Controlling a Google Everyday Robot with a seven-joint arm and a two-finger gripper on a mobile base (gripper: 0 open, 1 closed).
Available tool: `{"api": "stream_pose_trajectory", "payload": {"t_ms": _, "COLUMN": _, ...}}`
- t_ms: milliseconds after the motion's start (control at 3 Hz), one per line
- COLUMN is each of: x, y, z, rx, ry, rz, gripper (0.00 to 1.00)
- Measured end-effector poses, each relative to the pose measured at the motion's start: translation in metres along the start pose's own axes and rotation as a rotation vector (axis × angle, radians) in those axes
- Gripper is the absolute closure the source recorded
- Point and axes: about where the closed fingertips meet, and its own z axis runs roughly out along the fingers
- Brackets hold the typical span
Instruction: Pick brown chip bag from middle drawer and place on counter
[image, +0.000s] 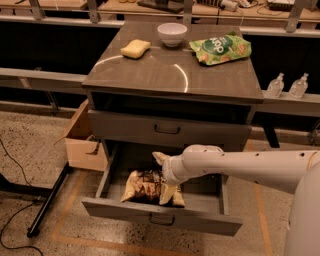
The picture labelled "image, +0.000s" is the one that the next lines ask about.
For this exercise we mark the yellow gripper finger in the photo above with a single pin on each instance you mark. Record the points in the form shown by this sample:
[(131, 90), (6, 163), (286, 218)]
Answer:
[(167, 192), (160, 157)]

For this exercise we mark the brown chip bag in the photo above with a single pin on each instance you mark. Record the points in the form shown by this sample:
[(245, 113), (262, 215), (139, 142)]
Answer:
[(145, 186)]

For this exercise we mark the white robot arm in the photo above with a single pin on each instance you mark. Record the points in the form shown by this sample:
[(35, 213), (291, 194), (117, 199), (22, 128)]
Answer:
[(295, 172)]

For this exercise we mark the closed grey upper drawer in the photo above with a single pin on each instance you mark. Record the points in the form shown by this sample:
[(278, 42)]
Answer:
[(167, 131)]

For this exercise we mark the open grey middle drawer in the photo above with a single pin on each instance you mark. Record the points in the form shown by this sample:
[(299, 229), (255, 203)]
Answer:
[(205, 198)]

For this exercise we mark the grey drawer cabinet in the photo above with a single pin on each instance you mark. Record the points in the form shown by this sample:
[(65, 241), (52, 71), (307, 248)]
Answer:
[(170, 82)]

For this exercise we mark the green chip bag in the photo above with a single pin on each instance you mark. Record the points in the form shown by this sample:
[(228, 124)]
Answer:
[(221, 49)]

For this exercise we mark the cardboard box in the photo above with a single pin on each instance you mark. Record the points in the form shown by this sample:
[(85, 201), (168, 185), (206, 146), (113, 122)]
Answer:
[(83, 149)]

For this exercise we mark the yellow sponge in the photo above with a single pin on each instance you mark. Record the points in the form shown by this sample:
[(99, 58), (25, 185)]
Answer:
[(135, 49)]

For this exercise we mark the black metal stand leg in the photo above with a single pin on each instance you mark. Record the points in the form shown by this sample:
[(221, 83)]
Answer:
[(47, 194)]

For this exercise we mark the white bowl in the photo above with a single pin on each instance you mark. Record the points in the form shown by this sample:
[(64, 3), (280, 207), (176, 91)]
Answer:
[(172, 34)]

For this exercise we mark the clear sanitizer bottle left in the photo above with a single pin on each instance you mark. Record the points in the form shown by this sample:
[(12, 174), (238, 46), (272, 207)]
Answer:
[(276, 86)]

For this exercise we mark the clear sanitizer bottle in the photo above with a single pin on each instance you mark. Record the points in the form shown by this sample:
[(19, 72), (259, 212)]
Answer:
[(276, 86), (299, 87)]

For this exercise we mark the clear sanitizer bottle right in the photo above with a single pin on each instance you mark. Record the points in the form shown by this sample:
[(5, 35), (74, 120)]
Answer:
[(299, 87)]

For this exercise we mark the wooden workbench with clutter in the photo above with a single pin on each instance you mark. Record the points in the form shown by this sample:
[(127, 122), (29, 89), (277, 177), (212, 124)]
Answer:
[(257, 19)]

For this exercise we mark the grey metal shelf rail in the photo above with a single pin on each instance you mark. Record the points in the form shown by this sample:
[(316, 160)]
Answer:
[(42, 80)]

